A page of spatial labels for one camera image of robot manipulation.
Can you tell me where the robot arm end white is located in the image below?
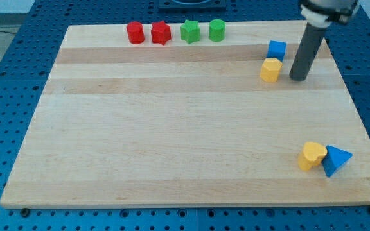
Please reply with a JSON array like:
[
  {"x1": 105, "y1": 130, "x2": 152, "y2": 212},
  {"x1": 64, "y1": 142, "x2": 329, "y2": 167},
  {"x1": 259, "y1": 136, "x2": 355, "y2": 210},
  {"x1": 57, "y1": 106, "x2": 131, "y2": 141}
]
[{"x1": 298, "y1": 0, "x2": 360, "y2": 29}]

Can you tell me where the yellow hexagon block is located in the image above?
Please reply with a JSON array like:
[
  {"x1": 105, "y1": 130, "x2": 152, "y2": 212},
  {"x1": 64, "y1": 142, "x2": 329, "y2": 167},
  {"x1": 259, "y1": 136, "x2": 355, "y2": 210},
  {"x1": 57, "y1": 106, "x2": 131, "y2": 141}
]
[{"x1": 260, "y1": 58, "x2": 283, "y2": 83}]

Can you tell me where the blue cube block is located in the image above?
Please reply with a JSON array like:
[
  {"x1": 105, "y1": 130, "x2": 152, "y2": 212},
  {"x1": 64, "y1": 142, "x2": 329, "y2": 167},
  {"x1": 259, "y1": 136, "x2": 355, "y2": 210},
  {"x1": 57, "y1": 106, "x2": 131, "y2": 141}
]
[{"x1": 266, "y1": 40, "x2": 287, "y2": 62}]

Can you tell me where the yellow heart block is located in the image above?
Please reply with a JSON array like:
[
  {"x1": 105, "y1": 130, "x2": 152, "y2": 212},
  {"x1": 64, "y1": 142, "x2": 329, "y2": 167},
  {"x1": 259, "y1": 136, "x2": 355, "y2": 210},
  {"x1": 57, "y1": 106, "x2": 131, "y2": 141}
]
[{"x1": 297, "y1": 142, "x2": 328, "y2": 171}]

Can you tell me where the wooden board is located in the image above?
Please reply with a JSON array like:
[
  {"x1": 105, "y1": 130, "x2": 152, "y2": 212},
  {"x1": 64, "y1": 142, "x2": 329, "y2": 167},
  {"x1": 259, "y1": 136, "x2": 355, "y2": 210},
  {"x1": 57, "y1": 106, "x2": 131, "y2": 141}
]
[{"x1": 0, "y1": 21, "x2": 370, "y2": 209}]

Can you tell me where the green star block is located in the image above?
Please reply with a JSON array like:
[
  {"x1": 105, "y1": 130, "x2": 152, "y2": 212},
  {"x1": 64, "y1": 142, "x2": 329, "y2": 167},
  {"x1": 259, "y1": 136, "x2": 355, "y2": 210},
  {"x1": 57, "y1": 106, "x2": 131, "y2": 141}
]
[{"x1": 180, "y1": 19, "x2": 200, "y2": 44}]

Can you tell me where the red star block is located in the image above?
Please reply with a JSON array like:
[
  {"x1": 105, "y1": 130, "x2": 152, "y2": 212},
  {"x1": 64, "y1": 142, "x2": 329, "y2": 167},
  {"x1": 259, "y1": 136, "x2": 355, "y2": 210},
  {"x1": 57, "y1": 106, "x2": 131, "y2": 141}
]
[{"x1": 151, "y1": 21, "x2": 172, "y2": 45}]

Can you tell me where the green cylinder block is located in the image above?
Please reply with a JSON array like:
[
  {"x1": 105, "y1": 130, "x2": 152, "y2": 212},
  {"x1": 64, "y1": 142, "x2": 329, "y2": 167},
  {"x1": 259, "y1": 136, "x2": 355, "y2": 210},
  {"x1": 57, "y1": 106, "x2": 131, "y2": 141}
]
[{"x1": 209, "y1": 19, "x2": 225, "y2": 42}]

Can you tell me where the red cylinder block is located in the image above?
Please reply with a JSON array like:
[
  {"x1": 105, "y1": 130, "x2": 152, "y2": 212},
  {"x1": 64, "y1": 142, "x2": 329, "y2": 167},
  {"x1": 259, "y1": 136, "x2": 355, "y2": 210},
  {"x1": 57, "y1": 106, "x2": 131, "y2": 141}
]
[{"x1": 127, "y1": 21, "x2": 145, "y2": 44}]

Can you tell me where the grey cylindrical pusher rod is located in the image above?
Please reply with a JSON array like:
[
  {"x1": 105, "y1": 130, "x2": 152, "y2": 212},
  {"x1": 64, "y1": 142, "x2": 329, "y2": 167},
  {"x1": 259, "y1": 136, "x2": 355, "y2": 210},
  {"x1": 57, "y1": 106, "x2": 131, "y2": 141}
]
[{"x1": 289, "y1": 22, "x2": 326, "y2": 81}]

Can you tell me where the blue triangle block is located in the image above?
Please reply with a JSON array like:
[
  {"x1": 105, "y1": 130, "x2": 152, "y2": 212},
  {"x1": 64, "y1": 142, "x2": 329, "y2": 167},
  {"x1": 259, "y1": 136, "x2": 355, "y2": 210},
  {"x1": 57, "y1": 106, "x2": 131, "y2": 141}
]
[{"x1": 322, "y1": 145, "x2": 353, "y2": 178}]

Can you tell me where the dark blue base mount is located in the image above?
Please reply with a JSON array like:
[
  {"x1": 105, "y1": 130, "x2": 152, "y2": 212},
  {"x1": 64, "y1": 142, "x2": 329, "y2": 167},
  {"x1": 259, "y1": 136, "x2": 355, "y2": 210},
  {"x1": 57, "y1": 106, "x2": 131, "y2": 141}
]
[{"x1": 157, "y1": 0, "x2": 227, "y2": 10}]

